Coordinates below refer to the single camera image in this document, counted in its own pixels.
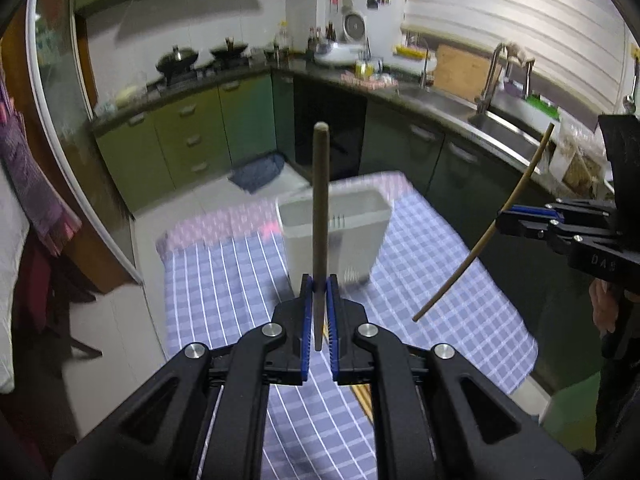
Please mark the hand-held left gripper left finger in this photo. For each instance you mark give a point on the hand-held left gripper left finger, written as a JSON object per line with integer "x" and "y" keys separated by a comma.
{"x": 306, "y": 325}

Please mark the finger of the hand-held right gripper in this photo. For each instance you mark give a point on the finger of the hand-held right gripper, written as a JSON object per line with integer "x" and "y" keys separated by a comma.
{"x": 580, "y": 210}
{"x": 525, "y": 227}

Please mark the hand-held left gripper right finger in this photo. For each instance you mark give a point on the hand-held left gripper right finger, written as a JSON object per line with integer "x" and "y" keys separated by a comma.
{"x": 334, "y": 325}

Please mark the light bamboo chopstick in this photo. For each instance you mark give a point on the light bamboo chopstick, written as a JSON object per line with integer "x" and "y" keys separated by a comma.
{"x": 457, "y": 276}

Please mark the white utensil holder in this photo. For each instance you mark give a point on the white utensil holder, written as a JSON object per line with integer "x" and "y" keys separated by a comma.
{"x": 350, "y": 240}

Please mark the dark brown chopstick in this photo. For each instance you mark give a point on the dark brown chopstick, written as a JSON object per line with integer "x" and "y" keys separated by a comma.
{"x": 320, "y": 210}

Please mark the person's right hand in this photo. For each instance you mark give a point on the person's right hand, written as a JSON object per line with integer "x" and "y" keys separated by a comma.
{"x": 605, "y": 302}

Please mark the clear plastic food bag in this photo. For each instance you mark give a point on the clear plastic food bag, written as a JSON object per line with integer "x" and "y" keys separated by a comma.
{"x": 575, "y": 160}

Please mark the pile of bamboo chopsticks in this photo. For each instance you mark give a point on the pile of bamboo chopsticks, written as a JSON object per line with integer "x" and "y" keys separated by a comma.
{"x": 365, "y": 400}

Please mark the blue checked tablecloth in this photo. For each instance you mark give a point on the blue checked tablecloth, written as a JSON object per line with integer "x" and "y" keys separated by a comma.
{"x": 225, "y": 285}

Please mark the dark green sink cabinets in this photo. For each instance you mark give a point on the dark green sink cabinets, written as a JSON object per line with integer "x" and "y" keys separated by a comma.
{"x": 440, "y": 170}

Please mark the steel sink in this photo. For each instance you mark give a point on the steel sink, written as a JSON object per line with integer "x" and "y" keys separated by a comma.
{"x": 495, "y": 125}

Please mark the pink dotted cloth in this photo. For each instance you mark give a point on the pink dotted cloth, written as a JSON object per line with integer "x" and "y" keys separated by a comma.
{"x": 210, "y": 225}

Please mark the large steel faucet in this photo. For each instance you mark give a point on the large steel faucet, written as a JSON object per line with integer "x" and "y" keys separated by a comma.
{"x": 492, "y": 75}

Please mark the blue floor rag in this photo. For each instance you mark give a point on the blue floor rag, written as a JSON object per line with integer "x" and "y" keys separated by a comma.
{"x": 257, "y": 172}

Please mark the wooden cutting board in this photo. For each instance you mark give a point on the wooden cutting board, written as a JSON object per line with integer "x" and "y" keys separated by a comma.
{"x": 462, "y": 72}

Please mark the black built-in appliance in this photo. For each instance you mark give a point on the black built-in appliance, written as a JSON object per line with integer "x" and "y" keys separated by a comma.
{"x": 335, "y": 130}

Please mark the thin steel faucet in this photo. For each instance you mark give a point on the thin steel faucet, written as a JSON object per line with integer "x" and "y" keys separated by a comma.
{"x": 425, "y": 60}

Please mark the white window blind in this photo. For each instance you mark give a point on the white window blind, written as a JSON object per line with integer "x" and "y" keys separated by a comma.
{"x": 525, "y": 10}

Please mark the yellow sponge rack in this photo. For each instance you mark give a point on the yellow sponge rack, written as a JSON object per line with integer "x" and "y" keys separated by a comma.
{"x": 412, "y": 51}

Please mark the pink dish cloth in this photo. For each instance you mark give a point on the pink dish cloth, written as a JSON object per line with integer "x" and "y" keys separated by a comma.
{"x": 370, "y": 81}

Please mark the white enamel mug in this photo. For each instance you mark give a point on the white enamel mug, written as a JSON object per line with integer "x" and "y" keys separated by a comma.
{"x": 377, "y": 65}

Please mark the green lower cabinets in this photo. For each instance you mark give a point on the green lower cabinets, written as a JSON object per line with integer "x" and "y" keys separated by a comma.
{"x": 200, "y": 130}

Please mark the yellow mug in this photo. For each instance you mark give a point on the yellow mug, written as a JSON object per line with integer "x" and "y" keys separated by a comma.
{"x": 362, "y": 69}

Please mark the dark wooden chair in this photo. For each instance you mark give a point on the dark wooden chair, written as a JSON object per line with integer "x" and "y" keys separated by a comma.
{"x": 50, "y": 300}

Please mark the dark stone countertop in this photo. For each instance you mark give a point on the dark stone countertop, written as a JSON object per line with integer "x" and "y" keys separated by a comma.
{"x": 310, "y": 67}

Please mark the white rice cooker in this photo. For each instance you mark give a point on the white rice cooker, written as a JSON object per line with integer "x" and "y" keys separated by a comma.
{"x": 345, "y": 40}

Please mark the small steel pot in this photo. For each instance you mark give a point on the small steel pot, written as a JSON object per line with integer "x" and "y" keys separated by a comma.
{"x": 271, "y": 54}

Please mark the black gas stove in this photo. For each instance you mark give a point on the black gas stove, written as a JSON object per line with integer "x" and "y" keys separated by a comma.
{"x": 200, "y": 72}

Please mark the row of dark sauce bottles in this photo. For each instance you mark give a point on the row of dark sauce bottles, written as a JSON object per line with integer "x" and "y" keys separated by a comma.
{"x": 322, "y": 37}

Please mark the black wok with lid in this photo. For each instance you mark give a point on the black wok with lid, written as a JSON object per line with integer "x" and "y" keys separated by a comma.
{"x": 229, "y": 50}
{"x": 177, "y": 61}

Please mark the clear oil bottle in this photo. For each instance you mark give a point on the clear oil bottle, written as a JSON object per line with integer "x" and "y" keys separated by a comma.
{"x": 284, "y": 40}

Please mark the plastic bag of vegetables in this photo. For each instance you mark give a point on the plastic bag of vegetables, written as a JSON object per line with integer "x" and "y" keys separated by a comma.
{"x": 122, "y": 97}

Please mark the white sheet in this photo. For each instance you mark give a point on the white sheet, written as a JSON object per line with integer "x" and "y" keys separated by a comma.
{"x": 10, "y": 285}

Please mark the sliding glass door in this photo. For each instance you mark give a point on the sliding glass door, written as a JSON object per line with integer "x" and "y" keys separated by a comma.
{"x": 70, "y": 135}

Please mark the purple plaid apron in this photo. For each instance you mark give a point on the purple plaid apron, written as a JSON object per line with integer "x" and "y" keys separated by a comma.
{"x": 30, "y": 175}

